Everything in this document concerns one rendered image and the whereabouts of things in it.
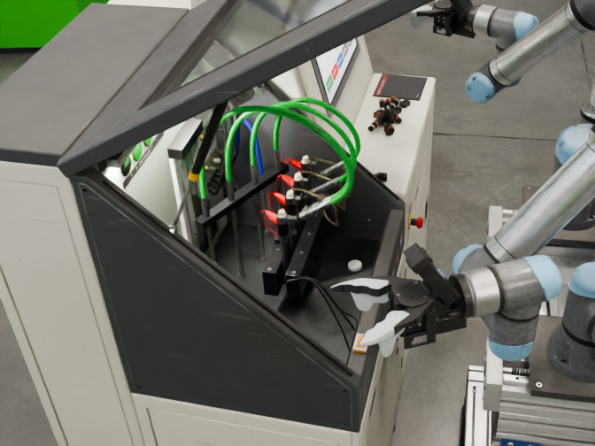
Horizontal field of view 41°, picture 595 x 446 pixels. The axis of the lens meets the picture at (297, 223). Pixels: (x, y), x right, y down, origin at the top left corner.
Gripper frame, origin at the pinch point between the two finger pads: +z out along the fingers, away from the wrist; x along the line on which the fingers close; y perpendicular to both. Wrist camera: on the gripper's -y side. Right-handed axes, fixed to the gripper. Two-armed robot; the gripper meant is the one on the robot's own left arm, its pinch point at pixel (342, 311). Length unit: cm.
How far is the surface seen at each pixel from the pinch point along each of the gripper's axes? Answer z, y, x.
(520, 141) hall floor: -167, 113, 253
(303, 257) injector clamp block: -9, 38, 74
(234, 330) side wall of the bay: 14, 32, 43
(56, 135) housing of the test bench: 41, -13, 60
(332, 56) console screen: -35, 5, 129
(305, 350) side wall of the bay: 0, 36, 36
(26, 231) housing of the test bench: 52, 9, 62
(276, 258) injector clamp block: -3, 38, 76
